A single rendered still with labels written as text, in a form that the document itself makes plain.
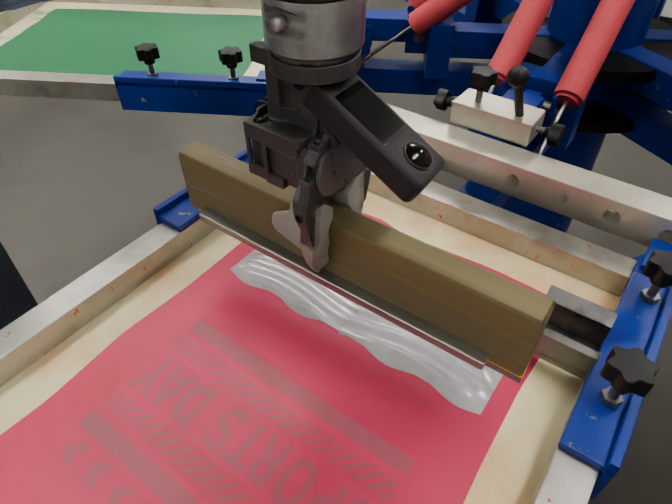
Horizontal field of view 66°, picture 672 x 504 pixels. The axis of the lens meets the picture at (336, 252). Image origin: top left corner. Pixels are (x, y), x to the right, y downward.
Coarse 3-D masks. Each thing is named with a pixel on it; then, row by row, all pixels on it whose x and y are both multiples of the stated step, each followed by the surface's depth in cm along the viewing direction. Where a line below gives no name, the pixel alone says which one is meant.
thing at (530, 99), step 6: (510, 90) 88; (504, 96) 87; (510, 96) 87; (528, 96) 87; (534, 96) 87; (540, 96) 87; (528, 102) 85; (534, 102) 85; (540, 102) 86; (474, 132) 79; (480, 132) 78; (492, 138) 77; (498, 138) 77; (510, 144) 80; (516, 144) 83
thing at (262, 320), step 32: (384, 224) 76; (224, 256) 71; (192, 288) 67; (224, 288) 67; (256, 288) 67; (160, 320) 63; (192, 320) 63; (224, 320) 63; (256, 320) 63; (288, 320) 63; (128, 352) 60; (288, 352) 60; (320, 352) 60; (96, 384) 57; (32, 416) 54; (64, 416) 54; (0, 448) 51; (32, 448) 51; (0, 480) 49; (32, 480) 49; (64, 480) 49
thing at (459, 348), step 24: (216, 216) 58; (240, 240) 57; (264, 240) 55; (288, 264) 53; (336, 288) 51; (360, 288) 50; (384, 312) 48; (408, 312) 48; (432, 336) 46; (480, 360) 44
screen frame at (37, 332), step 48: (384, 192) 80; (432, 192) 76; (144, 240) 68; (192, 240) 72; (528, 240) 69; (576, 240) 68; (96, 288) 62; (624, 288) 65; (0, 336) 57; (48, 336) 59; (0, 384) 56; (576, 480) 46
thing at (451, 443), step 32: (352, 352) 60; (320, 384) 57; (352, 384) 57; (384, 384) 57; (416, 384) 57; (512, 384) 57; (384, 416) 54; (416, 416) 54; (448, 416) 54; (480, 416) 54; (416, 448) 51; (448, 448) 51; (480, 448) 51; (416, 480) 49; (448, 480) 49
